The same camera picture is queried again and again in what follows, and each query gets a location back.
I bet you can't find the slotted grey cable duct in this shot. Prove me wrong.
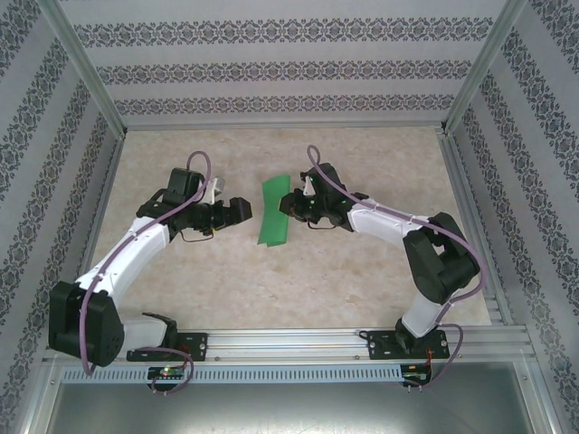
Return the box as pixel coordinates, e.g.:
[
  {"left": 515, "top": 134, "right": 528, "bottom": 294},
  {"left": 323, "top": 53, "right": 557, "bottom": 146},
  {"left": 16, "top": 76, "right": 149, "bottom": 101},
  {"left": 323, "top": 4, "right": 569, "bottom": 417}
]
[{"left": 61, "top": 363, "right": 403, "bottom": 383}]

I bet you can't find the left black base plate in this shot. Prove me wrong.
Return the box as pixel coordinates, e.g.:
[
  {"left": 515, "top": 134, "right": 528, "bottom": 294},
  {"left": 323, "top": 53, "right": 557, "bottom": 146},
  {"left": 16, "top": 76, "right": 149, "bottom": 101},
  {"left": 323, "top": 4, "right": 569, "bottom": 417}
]
[{"left": 126, "top": 332, "right": 209, "bottom": 363}]

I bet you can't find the aluminium side rail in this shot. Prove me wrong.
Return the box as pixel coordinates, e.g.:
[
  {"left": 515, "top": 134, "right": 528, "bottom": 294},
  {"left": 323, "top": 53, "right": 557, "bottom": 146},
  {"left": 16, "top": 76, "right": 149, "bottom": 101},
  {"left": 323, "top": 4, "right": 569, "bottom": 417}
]
[
  {"left": 436, "top": 130, "right": 515, "bottom": 326},
  {"left": 61, "top": 130, "right": 130, "bottom": 331}
]

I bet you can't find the grey metal sheet panel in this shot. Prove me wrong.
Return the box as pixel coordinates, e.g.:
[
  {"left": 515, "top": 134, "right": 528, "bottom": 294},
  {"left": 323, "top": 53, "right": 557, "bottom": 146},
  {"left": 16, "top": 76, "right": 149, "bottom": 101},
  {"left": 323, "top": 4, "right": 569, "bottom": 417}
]
[{"left": 43, "top": 382, "right": 555, "bottom": 434}]

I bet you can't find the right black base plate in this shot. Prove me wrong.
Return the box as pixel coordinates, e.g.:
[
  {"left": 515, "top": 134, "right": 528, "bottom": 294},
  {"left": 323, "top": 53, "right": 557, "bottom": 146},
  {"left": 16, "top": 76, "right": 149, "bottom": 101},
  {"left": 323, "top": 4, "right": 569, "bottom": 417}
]
[{"left": 365, "top": 329, "right": 449, "bottom": 362}]

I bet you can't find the aluminium frame post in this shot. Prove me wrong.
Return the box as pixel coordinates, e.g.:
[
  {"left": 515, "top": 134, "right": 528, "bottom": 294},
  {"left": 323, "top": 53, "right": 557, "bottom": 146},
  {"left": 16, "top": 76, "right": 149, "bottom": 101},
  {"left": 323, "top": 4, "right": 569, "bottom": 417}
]
[
  {"left": 35, "top": 0, "right": 128, "bottom": 139},
  {"left": 438, "top": 0, "right": 530, "bottom": 137}
]

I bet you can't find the long aluminium mounting rail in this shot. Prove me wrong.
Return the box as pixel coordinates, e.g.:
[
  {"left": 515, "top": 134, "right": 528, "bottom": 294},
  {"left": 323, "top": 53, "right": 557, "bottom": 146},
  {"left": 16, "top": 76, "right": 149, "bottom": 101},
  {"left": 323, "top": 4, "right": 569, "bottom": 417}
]
[{"left": 43, "top": 328, "right": 530, "bottom": 363}]

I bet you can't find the left small circuit board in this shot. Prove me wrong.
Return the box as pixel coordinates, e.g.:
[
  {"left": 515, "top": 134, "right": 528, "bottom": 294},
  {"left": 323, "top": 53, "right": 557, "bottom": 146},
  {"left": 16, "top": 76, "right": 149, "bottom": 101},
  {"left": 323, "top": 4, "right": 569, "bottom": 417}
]
[{"left": 147, "top": 366, "right": 185, "bottom": 380}]

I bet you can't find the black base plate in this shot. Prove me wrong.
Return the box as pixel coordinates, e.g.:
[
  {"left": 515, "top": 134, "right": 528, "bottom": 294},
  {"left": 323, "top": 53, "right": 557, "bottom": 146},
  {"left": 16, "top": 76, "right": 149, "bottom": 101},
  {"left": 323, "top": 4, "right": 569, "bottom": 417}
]
[
  {"left": 365, "top": 329, "right": 449, "bottom": 362},
  {"left": 126, "top": 332, "right": 209, "bottom": 363}
]

